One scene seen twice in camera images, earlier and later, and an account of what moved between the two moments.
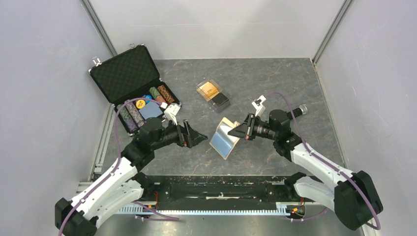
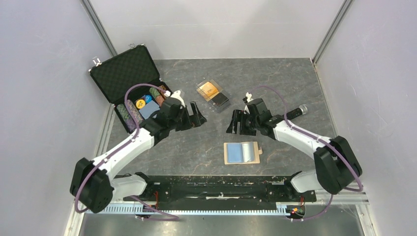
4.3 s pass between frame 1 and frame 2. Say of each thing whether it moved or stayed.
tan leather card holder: moved
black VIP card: stayed
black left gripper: moved
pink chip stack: stayed
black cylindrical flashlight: stayed
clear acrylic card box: stayed
